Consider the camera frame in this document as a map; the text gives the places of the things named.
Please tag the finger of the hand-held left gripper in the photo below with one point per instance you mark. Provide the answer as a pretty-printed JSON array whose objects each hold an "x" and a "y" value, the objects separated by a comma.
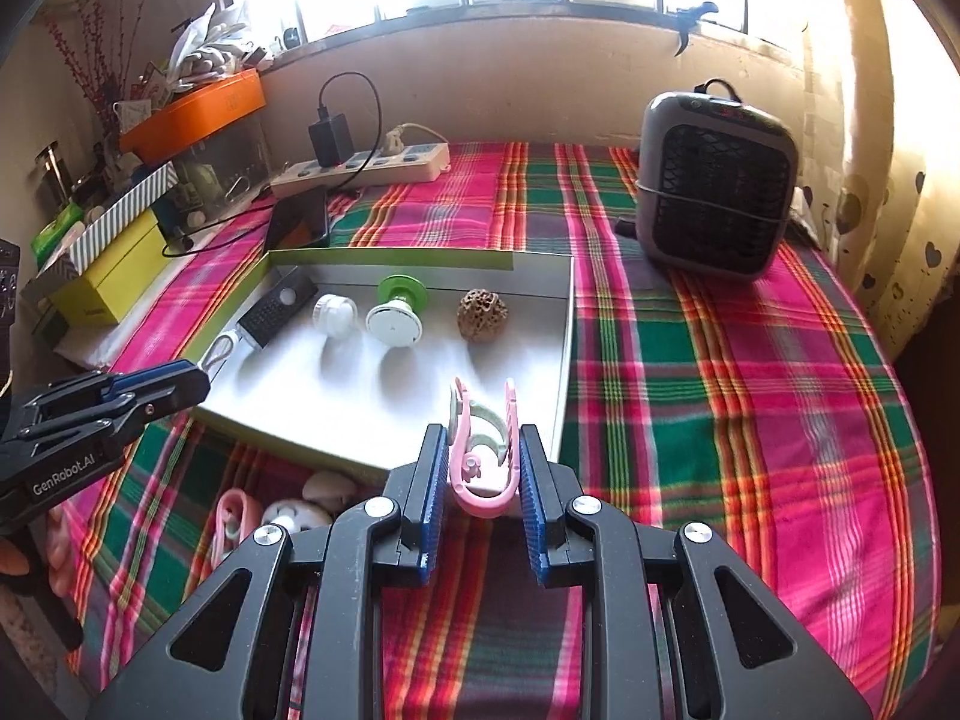
[
  {"x": 176, "y": 396},
  {"x": 150, "y": 376}
]

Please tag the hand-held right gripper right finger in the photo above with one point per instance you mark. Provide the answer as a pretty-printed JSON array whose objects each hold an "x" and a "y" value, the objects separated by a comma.
[{"x": 534, "y": 502}]

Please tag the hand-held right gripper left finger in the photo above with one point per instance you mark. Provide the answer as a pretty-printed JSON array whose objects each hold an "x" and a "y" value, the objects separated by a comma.
[{"x": 435, "y": 502}]

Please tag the pink clip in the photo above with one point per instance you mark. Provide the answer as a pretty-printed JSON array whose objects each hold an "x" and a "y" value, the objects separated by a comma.
[
  {"x": 232, "y": 517},
  {"x": 480, "y": 502}
]

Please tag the white shallow box tray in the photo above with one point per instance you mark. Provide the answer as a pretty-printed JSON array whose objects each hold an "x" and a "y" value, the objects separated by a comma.
[{"x": 420, "y": 405}]

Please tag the white mushroom knob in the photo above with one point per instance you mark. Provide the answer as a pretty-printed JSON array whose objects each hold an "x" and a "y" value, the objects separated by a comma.
[{"x": 330, "y": 487}]

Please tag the black bike light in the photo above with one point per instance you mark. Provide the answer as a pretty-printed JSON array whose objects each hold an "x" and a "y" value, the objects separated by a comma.
[{"x": 274, "y": 311}]

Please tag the white ribbed round cap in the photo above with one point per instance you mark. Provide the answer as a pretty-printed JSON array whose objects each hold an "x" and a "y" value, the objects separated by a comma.
[{"x": 335, "y": 315}]

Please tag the green white suction holder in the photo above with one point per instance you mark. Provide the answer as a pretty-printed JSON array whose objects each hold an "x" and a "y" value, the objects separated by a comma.
[{"x": 394, "y": 326}]

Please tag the brown walnut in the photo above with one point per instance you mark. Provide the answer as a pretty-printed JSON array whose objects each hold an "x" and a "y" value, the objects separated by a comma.
[{"x": 482, "y": 313}]

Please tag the yellow box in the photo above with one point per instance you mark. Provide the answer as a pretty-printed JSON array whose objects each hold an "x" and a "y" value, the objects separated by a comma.
[{"x": 112, "y": 274}]

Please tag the grey white striped box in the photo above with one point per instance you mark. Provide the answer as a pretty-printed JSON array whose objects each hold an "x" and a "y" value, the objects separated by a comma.
[{"x": 127, "y": 206}]

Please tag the green tissue packet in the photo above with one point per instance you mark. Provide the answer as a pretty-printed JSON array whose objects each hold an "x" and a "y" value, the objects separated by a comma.
[{"x": 52, "y": 229}]

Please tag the black phone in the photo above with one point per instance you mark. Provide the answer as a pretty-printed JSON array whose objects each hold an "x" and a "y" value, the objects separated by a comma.
[{"x": 296, "y": 221}]

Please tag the clear glass tank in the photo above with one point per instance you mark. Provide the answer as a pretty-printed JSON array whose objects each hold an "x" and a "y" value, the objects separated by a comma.
[{"x": 225, "y": 165}]

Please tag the metal flask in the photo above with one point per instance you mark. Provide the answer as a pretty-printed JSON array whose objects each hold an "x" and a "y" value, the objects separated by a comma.
[{"x": 52, "y": 172}]

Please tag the orange box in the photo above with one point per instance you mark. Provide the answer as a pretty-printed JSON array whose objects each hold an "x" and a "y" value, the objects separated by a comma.
[{"x": 195, "y": 116}]

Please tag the black charger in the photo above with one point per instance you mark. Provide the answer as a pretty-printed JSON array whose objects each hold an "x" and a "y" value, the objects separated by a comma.
[{"x": 330, "y": 139}]

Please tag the white power strip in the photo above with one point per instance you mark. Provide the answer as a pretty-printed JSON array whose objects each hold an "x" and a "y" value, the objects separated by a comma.
[{"x": 405, "y": 163}]

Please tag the red dried branches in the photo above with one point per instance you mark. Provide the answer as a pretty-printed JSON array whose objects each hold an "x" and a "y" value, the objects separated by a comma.
[{"x": 90, "y": 52}]

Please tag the pile of white packets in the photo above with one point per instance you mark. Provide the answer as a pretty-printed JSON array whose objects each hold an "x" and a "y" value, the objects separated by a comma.
[{"x": 202, "y": 45}]

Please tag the white plug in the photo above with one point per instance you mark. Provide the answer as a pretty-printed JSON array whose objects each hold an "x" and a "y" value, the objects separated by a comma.
[{"x": 395, "y": 141}]

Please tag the grey black fan heater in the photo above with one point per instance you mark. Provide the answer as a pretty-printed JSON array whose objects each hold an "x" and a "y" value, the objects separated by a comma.
[{"x": 712, "y": 187}]

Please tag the small dark jar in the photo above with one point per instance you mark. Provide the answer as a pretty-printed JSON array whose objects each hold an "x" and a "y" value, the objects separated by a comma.
[{"x": 290, "y": 37}]

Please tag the cream heart print curtain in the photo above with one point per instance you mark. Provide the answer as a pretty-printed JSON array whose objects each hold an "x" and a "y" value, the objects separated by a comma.
[{"x": 885, "y": 165}]

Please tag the black window hook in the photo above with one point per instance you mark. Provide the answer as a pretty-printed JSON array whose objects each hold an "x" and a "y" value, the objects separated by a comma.
[{"x": 694, "y": 13}]

